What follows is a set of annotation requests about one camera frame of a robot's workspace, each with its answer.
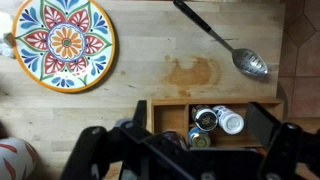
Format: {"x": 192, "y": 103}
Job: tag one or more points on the white cup red leaf pattern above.
{"x": 17, "y": 159}

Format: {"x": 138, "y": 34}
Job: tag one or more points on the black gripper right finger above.
{"x": 287, "y": 144}

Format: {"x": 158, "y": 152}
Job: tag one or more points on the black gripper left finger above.
{"x": 149, "y": 156}

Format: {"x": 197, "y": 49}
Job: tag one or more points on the colourful floral yellow-rimmed plate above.
{"x": 64, "y": 45}

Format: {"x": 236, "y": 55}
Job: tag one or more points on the gold lid spice jar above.
{"x": 198, "y": 138}

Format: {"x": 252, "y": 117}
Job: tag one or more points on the slotted metal spoon black handle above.
{"x": 245, "y": 60}

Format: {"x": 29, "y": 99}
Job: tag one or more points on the dark label spice jar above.
{"x": 204, "y": 117}

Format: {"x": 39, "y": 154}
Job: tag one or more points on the wooden spice rack box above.
{"x": 175, "y": 114}

